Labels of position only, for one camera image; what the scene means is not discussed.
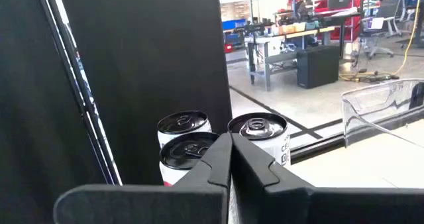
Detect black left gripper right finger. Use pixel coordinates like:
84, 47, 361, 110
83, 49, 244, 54
231, 133, 424, 224

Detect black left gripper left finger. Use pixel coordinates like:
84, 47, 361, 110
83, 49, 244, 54
54, 133, 233, 224

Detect white Celsius can red band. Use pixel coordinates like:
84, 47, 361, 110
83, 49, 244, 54
159, 131, 221, 187
227, 112, 292, 168

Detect white Celsius can blue band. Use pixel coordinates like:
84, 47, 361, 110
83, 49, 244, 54
156, 110, 213, 148

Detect clear plastic bin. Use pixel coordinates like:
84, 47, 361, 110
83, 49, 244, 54
341, 78, 424, 148

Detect black equipment box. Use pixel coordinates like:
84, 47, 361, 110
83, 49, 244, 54
296, 44, 341, 90

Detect black backdrop panel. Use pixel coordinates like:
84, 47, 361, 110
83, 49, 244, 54
0, 0, 110, 224
56, 0, 233, 187

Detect metal backdrop pole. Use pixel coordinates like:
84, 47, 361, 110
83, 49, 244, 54
34, 0, 123, 187

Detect orange storage bin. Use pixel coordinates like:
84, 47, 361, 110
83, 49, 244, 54
278, 24, 296, 35

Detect black desk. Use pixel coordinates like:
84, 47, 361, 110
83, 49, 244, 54
314, 11, 362, 59

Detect blue storage bin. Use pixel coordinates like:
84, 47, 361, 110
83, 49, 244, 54
222, 18, 248, 31

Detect grey office chair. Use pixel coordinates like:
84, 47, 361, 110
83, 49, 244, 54
360, 0, 407, 60

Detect red shelving unit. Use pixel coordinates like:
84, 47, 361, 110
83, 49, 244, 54
313, 0, 365, 41

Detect cardboard box shelf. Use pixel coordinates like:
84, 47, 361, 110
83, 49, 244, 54
220, 0, 252, 22

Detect yellow cable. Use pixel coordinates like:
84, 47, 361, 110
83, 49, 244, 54
338, 0, 424, 83

